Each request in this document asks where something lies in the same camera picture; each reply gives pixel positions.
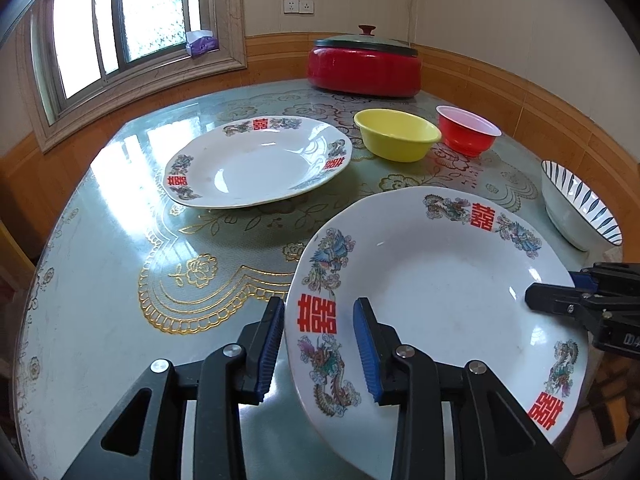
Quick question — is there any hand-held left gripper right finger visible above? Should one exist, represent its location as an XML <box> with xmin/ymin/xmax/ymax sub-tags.
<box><xmin>352</xmin><ymin>298</ymin><xmax>571</xmax><ymax>480</ymax></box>

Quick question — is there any yellow plastic bowl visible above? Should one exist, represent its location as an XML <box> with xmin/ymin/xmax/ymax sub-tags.
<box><xmin>353</xmin><ymin>108</ymin><xmax>443</xmax><ymax>163</ymax></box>

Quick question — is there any purple tissue pack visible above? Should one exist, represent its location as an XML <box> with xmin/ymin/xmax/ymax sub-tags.
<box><xmin>185</xmin><ymin>30</ymin><xmax>219</xmax><ymax>57</ymax></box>

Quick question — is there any red electric cooking pot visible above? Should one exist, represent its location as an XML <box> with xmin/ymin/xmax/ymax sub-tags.
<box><xmin>307</xmin><ymin>45</ymin><xmax>423</xmax><ymax>98</ymax></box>

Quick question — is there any white plate with red print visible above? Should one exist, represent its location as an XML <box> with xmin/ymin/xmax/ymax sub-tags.
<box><xmin>284</xmin><ymin>186</ymin><xmax>590</xmax><ymax>466</ymax></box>
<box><xmin>161</xmin><ymin>115</ymin><xmax>354</xmax><ymax>209</ymax></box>

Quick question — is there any green floral tablecloth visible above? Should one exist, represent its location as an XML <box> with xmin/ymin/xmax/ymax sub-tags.
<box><xmin>12</xmin><ymin>80</ymin><xmax>626</xmax><ymax>480</ymax></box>

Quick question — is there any glass pot lid red knob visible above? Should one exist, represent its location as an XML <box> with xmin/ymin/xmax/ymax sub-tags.
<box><xmin>314</xmin><ymin>24</ymin><xmax>420</xmax><ymax>58</ymax></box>

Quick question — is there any white bowl blue leaf pattern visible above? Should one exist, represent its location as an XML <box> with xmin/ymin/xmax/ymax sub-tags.
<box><xmin>540</xmin><ymin>160</ymin><xmax>623</xmax><ymax>252</ymax></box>

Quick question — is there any red plastic bowl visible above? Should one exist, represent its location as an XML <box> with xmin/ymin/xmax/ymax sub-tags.
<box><xmin>436</xmin><ymin>105</ymin><xmax>502</xmax><ymax>157</ymax></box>

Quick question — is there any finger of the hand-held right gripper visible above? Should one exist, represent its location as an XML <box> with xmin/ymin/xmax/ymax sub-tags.
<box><xmin>525</xmin><ymin>282</ymin><xmax>601</xmax><ymax>330</ymax></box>
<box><xmin>572</xmin><ymin>262</ymin><xmax>640</xmax><ymax>307</ymax></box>

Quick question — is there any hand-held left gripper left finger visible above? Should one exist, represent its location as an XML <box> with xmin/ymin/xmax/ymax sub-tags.
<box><xmin>62</xmin><ymin>296</ymin><xmax>286</xmax><ymax>480</ymax></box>

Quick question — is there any window with metal frame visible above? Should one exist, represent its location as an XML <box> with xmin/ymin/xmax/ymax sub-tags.
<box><xmin>27</xmin><ymin>0</ymin><xmax>249</xmax><ymax>154</ymax></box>

